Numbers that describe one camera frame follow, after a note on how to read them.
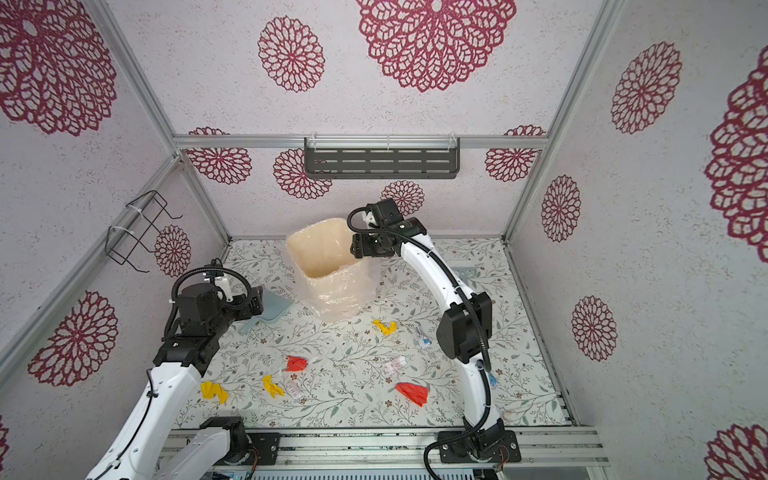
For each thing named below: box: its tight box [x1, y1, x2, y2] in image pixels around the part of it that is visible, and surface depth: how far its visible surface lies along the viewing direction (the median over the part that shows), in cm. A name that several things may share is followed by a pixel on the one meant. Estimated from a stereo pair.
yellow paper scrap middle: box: [262, 375, 285, 398], surface depth 85 cm
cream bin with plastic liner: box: [286, 218, 381, 322], surface depth 84 cm
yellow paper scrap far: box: [372, 319, 398, 335], surface depth 97 cm
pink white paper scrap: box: [383, 356, 407, 376], surface depth 89 cm
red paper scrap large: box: [395, 382, 429, 407], surface depth 83 cm
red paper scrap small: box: [286, 356, 308, 372], surface depth 89 cm
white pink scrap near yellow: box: [287, 382, 303, 398], surface depth 85 cm
